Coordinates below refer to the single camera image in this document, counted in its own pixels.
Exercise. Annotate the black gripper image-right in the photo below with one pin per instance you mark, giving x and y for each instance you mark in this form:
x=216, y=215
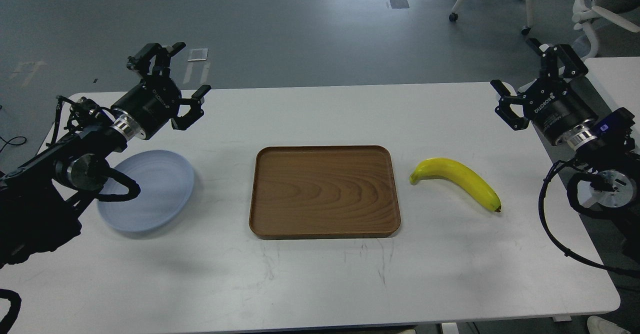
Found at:
x=551, y=104

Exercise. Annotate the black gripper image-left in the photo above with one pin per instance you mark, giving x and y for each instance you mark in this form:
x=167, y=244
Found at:
x=153, y=101

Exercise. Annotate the light blue plate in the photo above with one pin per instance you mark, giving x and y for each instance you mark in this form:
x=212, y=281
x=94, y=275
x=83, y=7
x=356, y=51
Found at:
x=166, y=179

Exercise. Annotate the yellow banana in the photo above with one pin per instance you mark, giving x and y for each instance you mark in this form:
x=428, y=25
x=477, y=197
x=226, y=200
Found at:
x=461, y=175

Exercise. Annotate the white floor tape marks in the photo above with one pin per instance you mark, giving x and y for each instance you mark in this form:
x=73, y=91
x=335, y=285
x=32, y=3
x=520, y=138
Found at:
x=198, y=66

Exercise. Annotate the white office chair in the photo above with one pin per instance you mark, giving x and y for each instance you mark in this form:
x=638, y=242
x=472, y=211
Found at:
x=586, y=12

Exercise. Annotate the brown wooden tray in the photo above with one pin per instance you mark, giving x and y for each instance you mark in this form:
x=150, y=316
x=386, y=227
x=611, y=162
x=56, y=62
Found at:
x=324, y=192

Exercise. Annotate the white shoe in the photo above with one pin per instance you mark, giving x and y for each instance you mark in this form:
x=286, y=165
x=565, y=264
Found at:
x=598, y=325

